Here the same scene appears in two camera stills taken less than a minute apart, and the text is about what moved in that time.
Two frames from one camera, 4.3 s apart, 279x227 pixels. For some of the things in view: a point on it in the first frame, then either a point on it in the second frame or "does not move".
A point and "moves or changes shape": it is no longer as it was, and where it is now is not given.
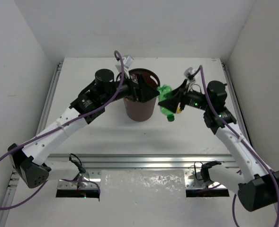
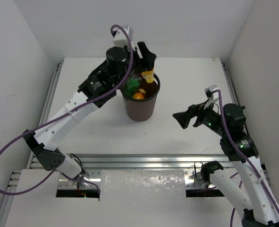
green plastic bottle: (164, 90) moves or changes shape
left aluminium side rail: (41, 128) does not move
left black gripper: (134, 87) → (143, 57)
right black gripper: (173, 99) → (184, 117)
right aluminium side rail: (238, 114) does not move
